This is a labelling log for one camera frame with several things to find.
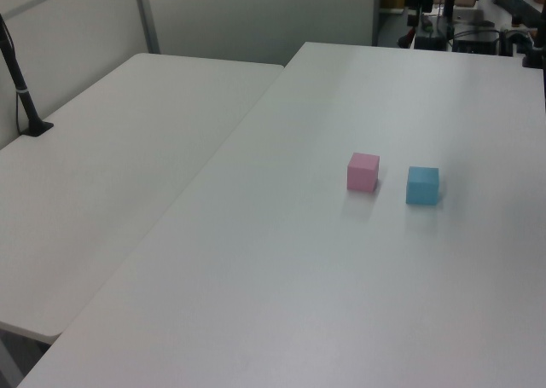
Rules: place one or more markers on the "black upright pole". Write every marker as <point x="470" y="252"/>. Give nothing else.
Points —
<point x="450" y="0"/>

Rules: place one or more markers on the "black table clamp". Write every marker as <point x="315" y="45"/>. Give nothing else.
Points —
<point x="534" y="55"/>

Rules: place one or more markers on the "pink cube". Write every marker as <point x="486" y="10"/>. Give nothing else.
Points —
<point x="361" y="174"/>

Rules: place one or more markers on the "black electronic device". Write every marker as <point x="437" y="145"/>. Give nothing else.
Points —
<point x="475" y="43"/>

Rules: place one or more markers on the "blue cube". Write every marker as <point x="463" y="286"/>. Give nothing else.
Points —
<point x="421" y="187"/>

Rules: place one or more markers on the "black camera stand pole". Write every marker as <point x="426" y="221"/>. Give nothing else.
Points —
<point x="24" y="98"/>

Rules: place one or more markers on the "long dark bar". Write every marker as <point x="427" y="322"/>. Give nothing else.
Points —
<point x="518" y="6"/>

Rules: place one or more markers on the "small black box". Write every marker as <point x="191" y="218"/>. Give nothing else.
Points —
<point x="429" y="42"/>

